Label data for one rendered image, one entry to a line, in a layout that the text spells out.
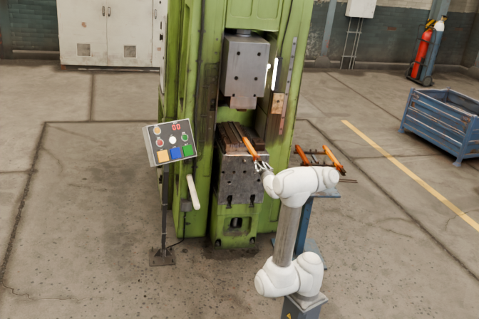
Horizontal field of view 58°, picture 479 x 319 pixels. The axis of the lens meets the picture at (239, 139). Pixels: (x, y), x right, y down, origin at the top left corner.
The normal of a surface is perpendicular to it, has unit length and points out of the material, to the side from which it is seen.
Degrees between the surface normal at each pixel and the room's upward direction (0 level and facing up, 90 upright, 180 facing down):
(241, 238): 89
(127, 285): 0
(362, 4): 90
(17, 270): 0
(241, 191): 90
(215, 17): 90
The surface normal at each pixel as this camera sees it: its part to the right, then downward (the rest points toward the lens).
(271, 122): 0.23, 0.42
